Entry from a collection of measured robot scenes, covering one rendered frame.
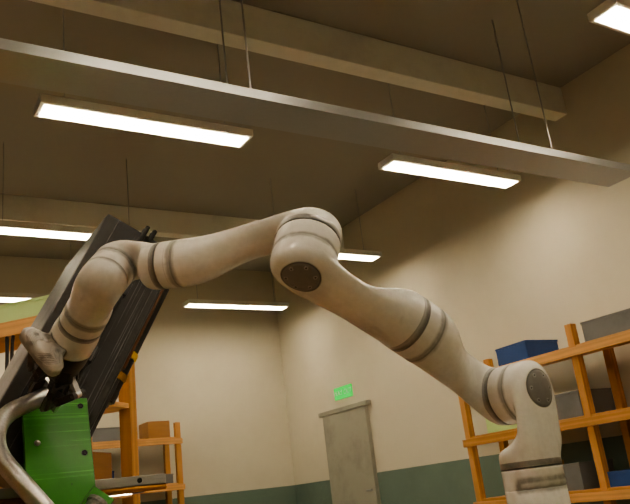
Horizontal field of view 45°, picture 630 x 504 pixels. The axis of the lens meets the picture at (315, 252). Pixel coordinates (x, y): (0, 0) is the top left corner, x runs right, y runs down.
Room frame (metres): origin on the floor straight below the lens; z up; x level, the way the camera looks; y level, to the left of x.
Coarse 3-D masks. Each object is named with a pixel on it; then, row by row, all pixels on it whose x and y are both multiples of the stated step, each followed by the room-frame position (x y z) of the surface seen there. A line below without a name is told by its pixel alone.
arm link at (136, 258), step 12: (120, 240) 1.07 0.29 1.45; (96, 252) 1.06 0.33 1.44; (108, 252) 1.05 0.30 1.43; (120, 252) 1.06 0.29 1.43; (132, 252) 1.07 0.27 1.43; (144, 252) 1.03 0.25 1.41; (120, 264) 1.05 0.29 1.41; (132, 264) 1.07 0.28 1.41; (144, 264) 1.02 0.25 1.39; (132, 276) 1.08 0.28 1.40; (144, 276) 1.03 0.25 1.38; (156, 288) 1.05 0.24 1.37
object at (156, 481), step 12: (96, 480) 1.48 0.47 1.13; (108, 480) 1.50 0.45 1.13; (120, 480) 1.51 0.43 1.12; (132, 480) 1.52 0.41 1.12; (144, 480) 1.53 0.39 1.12; (156, 480) 1.55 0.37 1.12; (0, 492) 1.39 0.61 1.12; (12, 492) 1.40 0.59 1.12; (108, 492) 1.50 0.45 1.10; (120, 492) 1.51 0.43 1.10; (132, 492) 1.59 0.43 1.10
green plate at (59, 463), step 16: (80, 400) 1.38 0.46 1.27; (32, 416) 1.33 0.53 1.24; (48, 416) 1.35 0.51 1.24; (64, 416) 1.36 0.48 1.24; (80, 416) 1.38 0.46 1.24; (32, 432) 1.32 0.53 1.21; (48, 432) 1.34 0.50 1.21; (64, 432) 1.35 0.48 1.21; (80, 432) 1.37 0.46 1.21; (32, 448) 1.32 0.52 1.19; (48, 448) 1.33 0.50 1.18; (64, 448) 1.35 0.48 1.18; (80, 448) 1.36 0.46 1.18; (32, 464) 1.31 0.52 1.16; (48, 464) 1.32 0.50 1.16; (64, 464) 1.34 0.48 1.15; (80, 464) 1.35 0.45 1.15; (48, 480) 1.32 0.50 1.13; (64, 480) 1.33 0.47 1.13; (80, 480) 1.35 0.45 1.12; (48, 496) 1.31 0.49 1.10; (64, 496) 1.32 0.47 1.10; (80, 496) 1.34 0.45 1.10
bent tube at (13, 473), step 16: (16, 400) 1.25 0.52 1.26; (32, 400) 1.27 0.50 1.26; (0, 416) 1.22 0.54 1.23; (16, 416) 1.25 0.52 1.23; (0, 432) 1.21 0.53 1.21; (0, 448) 1.20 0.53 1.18; (0, 464) 1.19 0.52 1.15; (16, 464) 1.20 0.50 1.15; (16, 480) 1.19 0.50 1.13; (32, 480) 1.20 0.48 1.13; (32, 496) 1.19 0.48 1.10
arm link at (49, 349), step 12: (60, 324) 1.14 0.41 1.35; (24, 336) 1.13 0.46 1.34; (36, 336) 1.14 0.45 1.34; (48, 336) 1.15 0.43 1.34; (60, 336) 1.14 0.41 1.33; (72, 336) 1.14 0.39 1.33; (36, 348) 1.13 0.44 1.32; (48, 348) 1.14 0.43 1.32; (60, 348) 1.15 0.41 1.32; (72, 348) 1.15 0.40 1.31; (84, 348) 1.16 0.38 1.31; (36, 360) 1.13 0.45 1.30; (48, 360) 1.13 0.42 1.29; (60, 360) 1.14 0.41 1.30; (72, 360) 1.18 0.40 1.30; (48, 372) 1.13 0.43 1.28
